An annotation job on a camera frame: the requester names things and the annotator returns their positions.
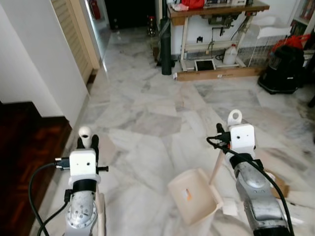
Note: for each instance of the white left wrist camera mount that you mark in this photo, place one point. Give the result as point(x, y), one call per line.
point(82, 164)

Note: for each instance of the white plastic jug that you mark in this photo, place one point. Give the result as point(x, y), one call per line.
point(230, 55)

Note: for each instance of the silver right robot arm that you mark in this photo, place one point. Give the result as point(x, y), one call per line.
point(256, 196)

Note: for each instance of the white framed black scale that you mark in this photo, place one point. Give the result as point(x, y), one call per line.
point(205, 65)

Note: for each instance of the white plastic tub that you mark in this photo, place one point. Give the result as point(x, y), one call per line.
point(273, 30)

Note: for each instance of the brown cardboard scrap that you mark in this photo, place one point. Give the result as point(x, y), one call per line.
point(280, 186)

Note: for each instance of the red fire extinguisher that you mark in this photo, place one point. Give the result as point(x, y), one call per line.
point(95, 9)

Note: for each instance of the wooden louvered door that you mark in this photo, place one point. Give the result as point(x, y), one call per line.
point(74, 34)

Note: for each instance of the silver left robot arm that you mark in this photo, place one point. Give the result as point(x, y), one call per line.
point(81, 212)

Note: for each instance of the tall black tube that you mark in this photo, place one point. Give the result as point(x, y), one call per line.
point(166, 49)

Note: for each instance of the red cloth bundle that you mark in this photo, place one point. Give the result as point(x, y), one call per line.
point(193, 4)

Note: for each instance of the long flat cardboard box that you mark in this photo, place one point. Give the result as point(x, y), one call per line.
point(221, 73)

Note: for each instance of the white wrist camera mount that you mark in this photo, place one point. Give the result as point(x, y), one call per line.
point(82, 164)
point(242, 137)

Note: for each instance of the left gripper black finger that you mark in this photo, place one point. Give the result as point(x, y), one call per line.
point(79, 144)
point(95, 142)

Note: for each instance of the white paper scrap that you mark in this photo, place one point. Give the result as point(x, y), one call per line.
point(230, 209)

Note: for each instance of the glass bottle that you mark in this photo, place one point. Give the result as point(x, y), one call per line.
point(152, 25)

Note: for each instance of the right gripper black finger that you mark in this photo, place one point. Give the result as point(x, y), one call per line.
point(220, 129)

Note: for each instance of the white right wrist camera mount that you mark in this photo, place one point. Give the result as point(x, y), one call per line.
point(242, 137)

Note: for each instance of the white bookshelf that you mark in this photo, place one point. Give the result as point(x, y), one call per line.
point(305, 14)

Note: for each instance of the wooden top workbench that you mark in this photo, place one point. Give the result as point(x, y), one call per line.
point(216, 11)

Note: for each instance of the red bag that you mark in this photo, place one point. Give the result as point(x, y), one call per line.
point(293, 42)

